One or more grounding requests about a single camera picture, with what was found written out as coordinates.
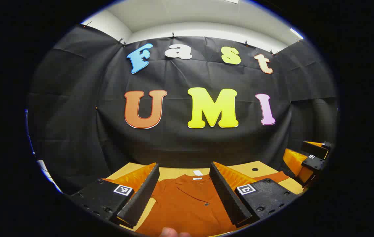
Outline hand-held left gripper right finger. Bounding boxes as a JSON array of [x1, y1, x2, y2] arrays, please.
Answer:
[[209, 161, 301, 228]]

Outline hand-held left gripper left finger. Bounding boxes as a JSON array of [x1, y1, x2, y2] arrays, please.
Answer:
[[70, 162, 160, 228]]

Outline orange-brown jacket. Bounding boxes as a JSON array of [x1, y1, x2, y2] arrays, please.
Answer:
[[101, 171, 289, 237]]

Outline black backdrop cloth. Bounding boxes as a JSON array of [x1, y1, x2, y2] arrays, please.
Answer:
[[27, 24, 339, 195]]

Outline white and black device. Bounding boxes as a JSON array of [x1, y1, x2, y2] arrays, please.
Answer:
[[37, 159, 63, 194]]

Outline white ceiling light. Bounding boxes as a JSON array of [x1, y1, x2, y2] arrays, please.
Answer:
[[289, 28, 304, 40]]

